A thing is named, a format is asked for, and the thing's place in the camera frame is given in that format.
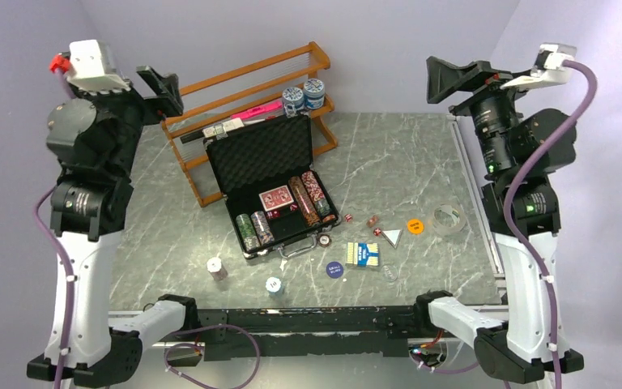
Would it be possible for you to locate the blue tin right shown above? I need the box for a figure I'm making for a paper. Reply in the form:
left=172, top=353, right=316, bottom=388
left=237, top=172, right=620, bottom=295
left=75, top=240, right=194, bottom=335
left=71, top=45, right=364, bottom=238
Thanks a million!
left=302, top=78, right=326, bottom=110

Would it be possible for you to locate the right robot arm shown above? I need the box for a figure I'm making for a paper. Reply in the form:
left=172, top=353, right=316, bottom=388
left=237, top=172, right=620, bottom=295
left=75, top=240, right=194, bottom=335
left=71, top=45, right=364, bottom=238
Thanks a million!
left=412, top=43, right=598, bottom=387

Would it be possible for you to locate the blue Texas Hold'em card deck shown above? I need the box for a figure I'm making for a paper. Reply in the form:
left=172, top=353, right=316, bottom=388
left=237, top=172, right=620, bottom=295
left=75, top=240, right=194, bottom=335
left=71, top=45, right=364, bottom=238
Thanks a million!
left=345, top=242, right=381, bottom=267

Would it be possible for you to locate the red dice pair in case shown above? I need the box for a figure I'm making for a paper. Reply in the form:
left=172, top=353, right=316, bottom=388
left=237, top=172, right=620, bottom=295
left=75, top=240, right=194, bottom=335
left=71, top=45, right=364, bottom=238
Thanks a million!
left=266, top=210, right=281, bottom=220

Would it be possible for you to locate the wooden shelf rack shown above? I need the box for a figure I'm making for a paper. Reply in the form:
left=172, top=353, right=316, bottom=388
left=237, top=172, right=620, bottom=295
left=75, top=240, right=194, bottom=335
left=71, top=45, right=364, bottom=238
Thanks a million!
left=161, top=41, right=331, bottom=207

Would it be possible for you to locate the white triangle piece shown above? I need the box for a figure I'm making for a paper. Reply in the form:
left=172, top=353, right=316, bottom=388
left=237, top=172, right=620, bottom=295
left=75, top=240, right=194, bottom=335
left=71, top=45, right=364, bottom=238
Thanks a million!
left=381, top=229, right=403, bottom=249

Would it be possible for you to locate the pink highlighter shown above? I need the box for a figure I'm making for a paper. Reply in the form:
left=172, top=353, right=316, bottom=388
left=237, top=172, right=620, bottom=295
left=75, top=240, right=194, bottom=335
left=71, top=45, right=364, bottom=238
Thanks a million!
left=230, top=100, right=283, bottom=122

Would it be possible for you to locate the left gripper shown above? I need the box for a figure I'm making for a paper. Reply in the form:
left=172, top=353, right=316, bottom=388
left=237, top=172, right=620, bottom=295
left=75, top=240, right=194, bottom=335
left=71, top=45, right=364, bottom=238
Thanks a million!
left=65, top=65, right=182, bottom=178

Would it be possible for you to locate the blue tin left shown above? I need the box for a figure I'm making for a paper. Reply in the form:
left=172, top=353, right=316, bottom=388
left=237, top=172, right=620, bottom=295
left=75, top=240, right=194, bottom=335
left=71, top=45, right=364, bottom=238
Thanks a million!
left=281, top=87, right=305, bottom=114

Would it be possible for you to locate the black base frame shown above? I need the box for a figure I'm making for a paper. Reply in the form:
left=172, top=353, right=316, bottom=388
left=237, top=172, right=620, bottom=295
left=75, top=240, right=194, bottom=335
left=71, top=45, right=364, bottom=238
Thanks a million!
left=108, top=306, right=505, bottom=361

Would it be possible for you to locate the blue small blind button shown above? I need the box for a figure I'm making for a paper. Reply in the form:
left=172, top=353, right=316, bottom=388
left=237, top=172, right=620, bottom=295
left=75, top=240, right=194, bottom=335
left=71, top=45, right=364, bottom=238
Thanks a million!
left=326, top=261, right=344, bottom=279

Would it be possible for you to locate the light blue chip stack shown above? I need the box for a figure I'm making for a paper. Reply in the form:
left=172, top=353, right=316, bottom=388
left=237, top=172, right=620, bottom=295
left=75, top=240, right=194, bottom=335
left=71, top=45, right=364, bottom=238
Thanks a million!
left=265, top=276, right=283, bottom=296

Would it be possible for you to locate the purple chip stack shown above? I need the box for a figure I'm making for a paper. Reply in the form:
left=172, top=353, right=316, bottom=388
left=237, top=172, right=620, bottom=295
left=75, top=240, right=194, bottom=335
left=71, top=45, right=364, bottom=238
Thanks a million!
left=207, top=257, right=228, bottom=282

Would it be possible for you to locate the black poker chip case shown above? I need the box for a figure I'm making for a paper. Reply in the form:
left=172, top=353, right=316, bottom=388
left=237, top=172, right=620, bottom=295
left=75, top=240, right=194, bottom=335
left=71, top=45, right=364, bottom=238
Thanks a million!
left=203, top=115, right=343, bottom=260

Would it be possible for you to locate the clear tape roll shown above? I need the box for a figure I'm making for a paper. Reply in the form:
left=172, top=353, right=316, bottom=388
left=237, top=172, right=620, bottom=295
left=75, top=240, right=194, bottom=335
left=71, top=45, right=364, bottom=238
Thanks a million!
left=432, top=203, right=467, bottom=237

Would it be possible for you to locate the red white chip stack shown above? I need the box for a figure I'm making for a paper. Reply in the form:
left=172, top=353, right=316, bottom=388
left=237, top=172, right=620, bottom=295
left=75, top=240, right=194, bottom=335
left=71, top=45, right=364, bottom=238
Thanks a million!
left=301, top=170, right=331, bottom=218

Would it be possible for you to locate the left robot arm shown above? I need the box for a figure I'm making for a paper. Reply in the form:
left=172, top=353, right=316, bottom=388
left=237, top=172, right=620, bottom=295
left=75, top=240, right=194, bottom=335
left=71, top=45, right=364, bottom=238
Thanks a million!
left=27, top=40, right=200, bottom=388

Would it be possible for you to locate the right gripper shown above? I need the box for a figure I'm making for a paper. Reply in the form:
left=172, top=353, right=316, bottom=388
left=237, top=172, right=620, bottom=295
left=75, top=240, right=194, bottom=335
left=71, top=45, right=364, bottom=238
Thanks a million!
left=427, top=55, right=541, bottom=177

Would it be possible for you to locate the blue tin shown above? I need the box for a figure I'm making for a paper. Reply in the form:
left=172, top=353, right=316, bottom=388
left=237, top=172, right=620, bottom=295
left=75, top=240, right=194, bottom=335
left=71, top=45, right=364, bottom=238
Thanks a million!
left=281, top=87, right=305, bottom=114
left=302, top=78, right=326, bottom=110

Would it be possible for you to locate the brown orange chip stack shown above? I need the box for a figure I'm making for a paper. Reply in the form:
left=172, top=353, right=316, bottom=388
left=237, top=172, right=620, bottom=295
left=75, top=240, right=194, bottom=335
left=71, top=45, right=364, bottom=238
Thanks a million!
left=288, top=176, right=321, bottom=227

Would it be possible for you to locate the green chip stack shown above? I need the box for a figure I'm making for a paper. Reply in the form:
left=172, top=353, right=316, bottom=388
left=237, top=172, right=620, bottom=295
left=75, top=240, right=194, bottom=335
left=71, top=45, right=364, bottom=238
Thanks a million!
left=235, top=214, right=261, bottom=251

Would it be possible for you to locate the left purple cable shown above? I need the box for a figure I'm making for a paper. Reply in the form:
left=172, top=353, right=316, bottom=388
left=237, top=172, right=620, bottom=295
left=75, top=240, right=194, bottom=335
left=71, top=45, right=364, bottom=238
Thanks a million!
left=32, top=185, right=77, bottom=389

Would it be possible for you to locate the orange big blind button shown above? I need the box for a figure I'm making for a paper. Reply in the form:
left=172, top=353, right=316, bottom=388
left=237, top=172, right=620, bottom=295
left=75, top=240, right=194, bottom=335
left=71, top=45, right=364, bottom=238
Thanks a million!
left=407, top=218, right=425, bottom=235

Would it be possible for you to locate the blue orange chip stack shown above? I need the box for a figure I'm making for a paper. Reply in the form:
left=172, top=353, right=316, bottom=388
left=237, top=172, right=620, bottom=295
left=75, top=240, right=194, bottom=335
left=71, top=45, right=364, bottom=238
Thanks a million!
left=250, top=211, right=275, bottom=245

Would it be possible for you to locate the red playing card deck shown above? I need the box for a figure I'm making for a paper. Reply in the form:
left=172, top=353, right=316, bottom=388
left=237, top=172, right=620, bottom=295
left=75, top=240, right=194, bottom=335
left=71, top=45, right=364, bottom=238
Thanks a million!
left=258, top=185, right=295, bottom=212

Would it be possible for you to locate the single chip by handle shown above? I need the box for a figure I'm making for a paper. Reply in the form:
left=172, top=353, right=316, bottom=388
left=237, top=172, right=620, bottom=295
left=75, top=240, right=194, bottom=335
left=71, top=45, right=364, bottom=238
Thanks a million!
left=317, top=233, right=332, bottom=247

